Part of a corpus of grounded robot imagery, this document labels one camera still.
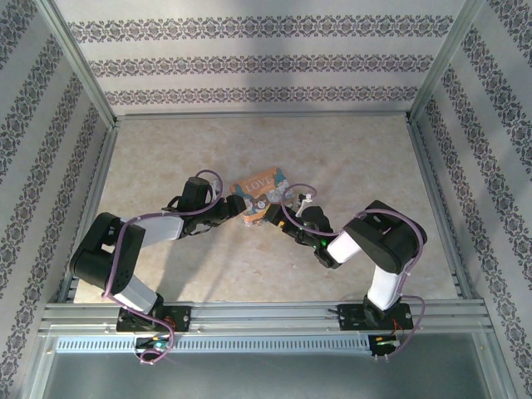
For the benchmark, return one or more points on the aluminium rear rail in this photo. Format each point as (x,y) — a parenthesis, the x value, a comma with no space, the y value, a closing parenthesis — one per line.
(262,115)

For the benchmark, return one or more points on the small circuit board green light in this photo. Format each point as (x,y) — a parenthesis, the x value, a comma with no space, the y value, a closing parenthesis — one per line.
(156,344)
(384,343)

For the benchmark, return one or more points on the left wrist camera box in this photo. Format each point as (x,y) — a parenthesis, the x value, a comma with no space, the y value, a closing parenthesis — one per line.
(215,190)

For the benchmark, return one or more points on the orange LOVE printed box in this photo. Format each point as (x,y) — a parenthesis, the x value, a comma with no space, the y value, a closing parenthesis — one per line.
(259,191)

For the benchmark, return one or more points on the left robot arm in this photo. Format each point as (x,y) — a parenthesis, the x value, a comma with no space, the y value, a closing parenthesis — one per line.
(104,257)

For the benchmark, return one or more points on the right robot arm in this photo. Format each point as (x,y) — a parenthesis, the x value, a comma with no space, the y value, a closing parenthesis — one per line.
(386,245)

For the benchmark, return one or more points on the aluminium corner post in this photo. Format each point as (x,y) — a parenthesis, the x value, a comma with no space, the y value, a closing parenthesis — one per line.
(79,66)
(440,62)

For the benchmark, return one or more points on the aluminium side rail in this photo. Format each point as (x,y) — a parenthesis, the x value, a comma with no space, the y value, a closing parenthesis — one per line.
(97,174)
(432,178)

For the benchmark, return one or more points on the grey metal sheet panel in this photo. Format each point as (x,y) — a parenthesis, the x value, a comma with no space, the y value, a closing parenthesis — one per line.
(266,378)

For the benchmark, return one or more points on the long aluminium base rail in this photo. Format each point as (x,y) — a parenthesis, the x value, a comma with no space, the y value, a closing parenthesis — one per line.
(266,316)

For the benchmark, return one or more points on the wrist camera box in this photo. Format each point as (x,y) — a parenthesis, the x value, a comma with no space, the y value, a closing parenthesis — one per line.
(304,205)
(215,190)

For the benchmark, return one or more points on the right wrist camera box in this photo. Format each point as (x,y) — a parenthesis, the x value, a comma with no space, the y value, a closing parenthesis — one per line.
(304,205)

